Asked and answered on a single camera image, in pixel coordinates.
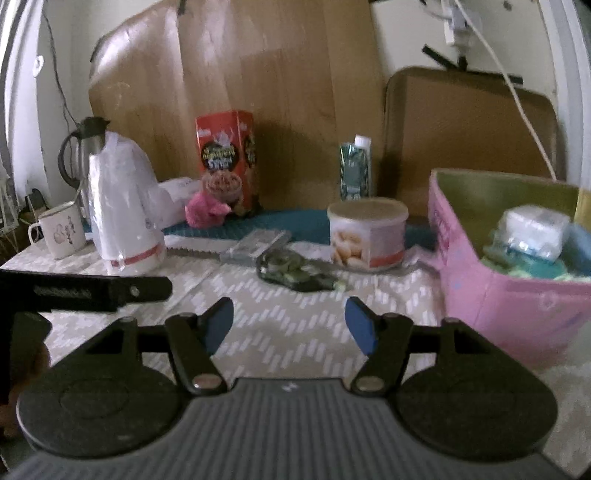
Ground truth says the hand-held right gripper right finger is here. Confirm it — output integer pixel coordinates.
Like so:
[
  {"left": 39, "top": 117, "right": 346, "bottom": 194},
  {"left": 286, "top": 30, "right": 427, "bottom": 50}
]
[{"left": 345, "top": 296, "right": 497, "bottom": 394}]

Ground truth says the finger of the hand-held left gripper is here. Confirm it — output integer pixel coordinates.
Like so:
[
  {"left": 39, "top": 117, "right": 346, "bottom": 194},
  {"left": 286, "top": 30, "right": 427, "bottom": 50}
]
[{"left": 110, "top": 276, "right": 174, "bottom": 309}]

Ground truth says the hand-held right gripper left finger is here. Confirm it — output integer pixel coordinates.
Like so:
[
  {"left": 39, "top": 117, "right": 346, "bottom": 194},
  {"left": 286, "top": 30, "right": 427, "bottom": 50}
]
[{"left": 85, "top": 296, "right": 235, "bottom": 395}]

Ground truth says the clear plastic packet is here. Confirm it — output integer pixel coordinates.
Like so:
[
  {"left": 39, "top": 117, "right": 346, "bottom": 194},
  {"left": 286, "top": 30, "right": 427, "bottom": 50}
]
[{"left": 219, "top": 229, "right": 291, "bottom": 266}]

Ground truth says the camouflage pouch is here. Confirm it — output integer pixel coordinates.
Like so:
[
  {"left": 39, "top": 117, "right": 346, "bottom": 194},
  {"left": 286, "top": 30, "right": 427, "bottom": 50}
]
[{"left": 256, "top": 249, "right": 347, "bottom": 292}]

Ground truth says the pink box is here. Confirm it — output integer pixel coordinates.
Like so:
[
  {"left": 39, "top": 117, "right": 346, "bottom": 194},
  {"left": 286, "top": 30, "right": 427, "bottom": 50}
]
[{"left": 427, "top": 168, "right": 591, "bottom": 370}]

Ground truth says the light green cloth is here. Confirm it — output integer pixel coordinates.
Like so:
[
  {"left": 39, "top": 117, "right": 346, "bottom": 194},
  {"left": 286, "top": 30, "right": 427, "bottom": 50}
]
[{"left": 480, "top": 244, "right": 591, "bottom": 283}]

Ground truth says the blue white tissue pack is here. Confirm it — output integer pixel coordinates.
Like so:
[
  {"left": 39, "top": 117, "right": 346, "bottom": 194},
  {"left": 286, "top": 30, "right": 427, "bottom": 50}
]
[{"left": 496, "top": 207, "right": 571, "bottom": 264}]

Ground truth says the blue cloth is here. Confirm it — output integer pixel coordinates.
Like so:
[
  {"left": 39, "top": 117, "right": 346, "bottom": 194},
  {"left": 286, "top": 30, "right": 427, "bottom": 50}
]
[{"left": 522, "top": 225, "right": 591, "bottom": 278}]

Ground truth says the beige patterned tablecloth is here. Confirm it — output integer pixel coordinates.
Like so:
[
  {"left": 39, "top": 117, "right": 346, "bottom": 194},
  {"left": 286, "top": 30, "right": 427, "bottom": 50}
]
[{"left": 0, "top": 231, "right": 591, "bottom": 462}]

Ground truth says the white enamel mug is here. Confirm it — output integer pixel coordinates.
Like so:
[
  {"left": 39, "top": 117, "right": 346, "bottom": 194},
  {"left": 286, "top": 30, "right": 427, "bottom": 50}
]
[{"left": 28, "top": 203, "right": 88, "bottom": 260}]

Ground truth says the bagged stack of paper cups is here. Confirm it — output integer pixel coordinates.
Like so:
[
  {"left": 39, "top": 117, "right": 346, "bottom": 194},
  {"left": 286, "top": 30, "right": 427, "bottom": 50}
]
[{"left": 88, "top": 130, "right": 167, "bottom": 277}]

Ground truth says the round cookie tin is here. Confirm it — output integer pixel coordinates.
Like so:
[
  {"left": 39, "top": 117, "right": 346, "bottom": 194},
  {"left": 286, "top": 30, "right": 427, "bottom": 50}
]
[{"left": 327, "top": 198, "right": 409, "bottom": 271}]

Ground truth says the white plastic bag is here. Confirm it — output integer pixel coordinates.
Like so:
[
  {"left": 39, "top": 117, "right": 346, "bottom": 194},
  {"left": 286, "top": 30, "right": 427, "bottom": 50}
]
[{"left": 148, "top": 176, "right": 206, "bottom": 229}]

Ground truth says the teal mat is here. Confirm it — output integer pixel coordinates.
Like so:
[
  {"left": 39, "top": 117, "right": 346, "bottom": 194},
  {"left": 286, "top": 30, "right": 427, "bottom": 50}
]
[{"left": 159, "top": 209, "right": 437, "bottom": 252}]

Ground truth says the steel thermos kettle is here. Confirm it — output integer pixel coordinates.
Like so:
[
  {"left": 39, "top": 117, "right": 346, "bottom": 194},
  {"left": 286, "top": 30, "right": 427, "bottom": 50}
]
[{"left": 58, "top": 116, "right": 112, "bottom": 217}]

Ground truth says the red snack box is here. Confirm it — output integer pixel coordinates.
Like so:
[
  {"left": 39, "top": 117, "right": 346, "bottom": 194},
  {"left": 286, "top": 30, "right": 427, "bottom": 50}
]
[{"left": 195, "top": 110, "right": 262, "bottom": 217}]

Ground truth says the green drink carton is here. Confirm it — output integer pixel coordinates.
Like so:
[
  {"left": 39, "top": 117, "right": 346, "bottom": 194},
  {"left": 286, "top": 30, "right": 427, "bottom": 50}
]
[{"left": 339, "top": 135, "right": 372, "bottom": 201}]

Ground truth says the brown tray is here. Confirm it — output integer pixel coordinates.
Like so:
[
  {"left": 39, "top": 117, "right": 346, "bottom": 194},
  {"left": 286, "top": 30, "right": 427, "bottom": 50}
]
[{"left": 383, "top": 67, "right": 566, "bottom": 217}]

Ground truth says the large wooden board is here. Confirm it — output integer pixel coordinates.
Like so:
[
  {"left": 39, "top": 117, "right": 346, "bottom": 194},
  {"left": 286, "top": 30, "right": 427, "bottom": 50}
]
[{"left": 88, "top": 0, "right": 386, "bottom": 213}]

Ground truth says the black tape strip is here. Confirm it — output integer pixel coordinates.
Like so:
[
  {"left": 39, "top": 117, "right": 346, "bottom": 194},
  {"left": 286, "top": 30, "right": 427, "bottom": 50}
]
[{"left": 422, "top": 45, "right": 523, "bottom": 85}]

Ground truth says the thin black cable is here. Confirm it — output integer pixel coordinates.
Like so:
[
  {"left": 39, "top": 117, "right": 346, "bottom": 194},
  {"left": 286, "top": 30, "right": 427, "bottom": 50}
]
[{"left": 44, "top": 0, "right": 81, "bottom": 127}]

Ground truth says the white cable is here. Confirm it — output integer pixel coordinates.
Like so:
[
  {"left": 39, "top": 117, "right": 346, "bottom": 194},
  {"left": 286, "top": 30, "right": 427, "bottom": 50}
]
[{"left": 455, "top": 0, "right": 557, "bottom": 181}]

